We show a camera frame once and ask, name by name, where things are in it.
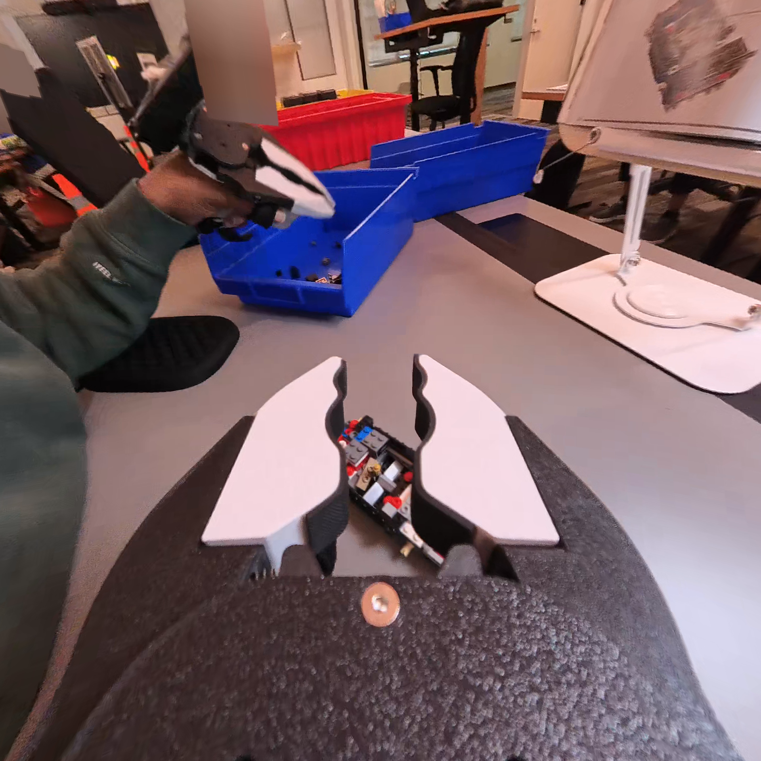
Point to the person's left forearm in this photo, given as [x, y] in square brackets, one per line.
[83, 285]

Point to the open instruction booklet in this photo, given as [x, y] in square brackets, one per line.
[642, 95]

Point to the partly built lego car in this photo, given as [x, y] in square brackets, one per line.
[381, 476]

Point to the black mesh office chair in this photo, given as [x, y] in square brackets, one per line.
[83, 131]

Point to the person's left hand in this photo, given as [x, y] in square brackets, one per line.
[178, 190]

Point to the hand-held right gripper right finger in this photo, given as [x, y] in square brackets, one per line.
[488, 476]

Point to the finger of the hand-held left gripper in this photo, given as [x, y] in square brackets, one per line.
[271, 214]
[303, 184]

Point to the black padded chair armrest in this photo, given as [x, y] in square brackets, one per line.
[167, 353]

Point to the black swivel office chair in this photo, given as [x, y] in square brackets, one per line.
[458, 71]

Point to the red plastic bin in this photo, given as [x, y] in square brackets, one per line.
[345, 125]

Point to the blue plastic bin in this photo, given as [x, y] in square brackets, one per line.
[357, 238]
[476, 161]

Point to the white book stand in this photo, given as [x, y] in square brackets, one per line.
[666, 309]

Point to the small lego bricks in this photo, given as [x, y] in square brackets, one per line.
[319, 276]

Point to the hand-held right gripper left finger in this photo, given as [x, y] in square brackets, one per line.
[274, 476]

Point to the black standing desk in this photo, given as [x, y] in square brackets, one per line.
[458, 17]

